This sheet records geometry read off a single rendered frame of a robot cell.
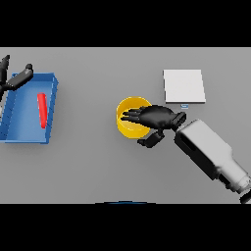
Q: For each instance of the blue rectangular tray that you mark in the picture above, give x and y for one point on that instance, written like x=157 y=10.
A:
x=26 y=110

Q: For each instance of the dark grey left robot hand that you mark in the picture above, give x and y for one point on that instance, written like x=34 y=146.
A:
x=19 y=79

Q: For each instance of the pale square measuring scale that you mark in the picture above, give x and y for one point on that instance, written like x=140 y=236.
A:
x=184 y=86

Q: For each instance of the red beaker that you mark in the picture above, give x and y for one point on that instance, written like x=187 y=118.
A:
x=42 y=110

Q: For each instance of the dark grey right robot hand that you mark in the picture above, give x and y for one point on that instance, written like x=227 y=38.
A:
x=158 y=116

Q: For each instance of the yellow bowl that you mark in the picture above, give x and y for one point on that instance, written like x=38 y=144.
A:
x=131 y=129

